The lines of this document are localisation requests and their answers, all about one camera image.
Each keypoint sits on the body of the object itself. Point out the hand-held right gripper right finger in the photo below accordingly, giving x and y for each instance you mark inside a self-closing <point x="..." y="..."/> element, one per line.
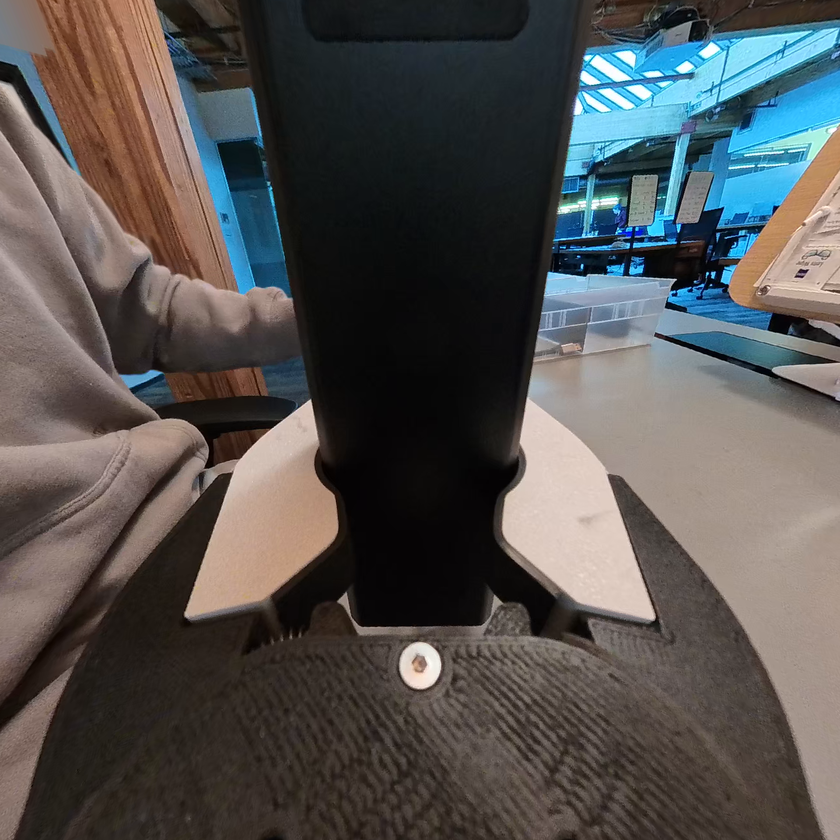
<point x="571" y="525"/>

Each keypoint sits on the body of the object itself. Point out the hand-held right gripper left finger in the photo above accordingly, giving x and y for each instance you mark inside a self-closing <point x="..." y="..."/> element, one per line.
<point x="269" y="525"/>

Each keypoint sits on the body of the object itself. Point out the black rectangular device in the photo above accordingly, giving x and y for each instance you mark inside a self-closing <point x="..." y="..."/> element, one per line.
<point x="420" y="262"/>

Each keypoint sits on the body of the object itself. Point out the person's left forearm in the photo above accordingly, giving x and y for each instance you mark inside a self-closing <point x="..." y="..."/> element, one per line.
<point x="223" y="328"/>

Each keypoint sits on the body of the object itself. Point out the black chair armrest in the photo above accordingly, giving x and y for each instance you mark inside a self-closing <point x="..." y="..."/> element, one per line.
<point x="229" y="410"/>

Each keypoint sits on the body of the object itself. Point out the clear plastic bin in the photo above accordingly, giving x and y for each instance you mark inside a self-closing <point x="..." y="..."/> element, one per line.
<point x="610" y="315"/>

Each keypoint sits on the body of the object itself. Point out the person in grey hoodie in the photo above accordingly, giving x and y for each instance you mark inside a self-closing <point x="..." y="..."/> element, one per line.
<point x="65" y="459"/>

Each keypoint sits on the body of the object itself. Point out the black desk mat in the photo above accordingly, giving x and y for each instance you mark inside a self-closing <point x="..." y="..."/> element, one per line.
<point x="728" y="348"/>

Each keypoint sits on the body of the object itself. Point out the white stand base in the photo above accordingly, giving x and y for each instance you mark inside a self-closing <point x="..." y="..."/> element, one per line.
<point x="810" y="380"/>

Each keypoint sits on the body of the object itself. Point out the wooden office desk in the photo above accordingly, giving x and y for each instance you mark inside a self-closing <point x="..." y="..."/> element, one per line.
<point x="656" y="249"/>

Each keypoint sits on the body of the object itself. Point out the black office chair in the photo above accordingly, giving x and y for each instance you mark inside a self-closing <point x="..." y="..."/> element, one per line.
<point x="702" y="243"/>

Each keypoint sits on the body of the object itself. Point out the tilted wooden board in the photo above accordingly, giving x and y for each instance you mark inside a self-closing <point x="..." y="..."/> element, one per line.
<point x="764" y="256"/>

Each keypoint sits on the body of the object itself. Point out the whiteboard on stand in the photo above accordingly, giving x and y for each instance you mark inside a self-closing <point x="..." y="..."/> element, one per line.
<point x="694" y="197"/>
<point x="642" y="200"/>

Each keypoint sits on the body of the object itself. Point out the white printed sheet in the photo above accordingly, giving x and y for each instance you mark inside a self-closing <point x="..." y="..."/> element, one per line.
<point x="804" y="262"/>

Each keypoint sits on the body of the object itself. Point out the person's grey pants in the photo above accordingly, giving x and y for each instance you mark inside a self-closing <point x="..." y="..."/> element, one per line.
<point x="19" y="774"/>

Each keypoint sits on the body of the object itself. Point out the wooden pillar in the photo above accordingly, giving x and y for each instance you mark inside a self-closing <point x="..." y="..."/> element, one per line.
<point x="124" y="131"/>

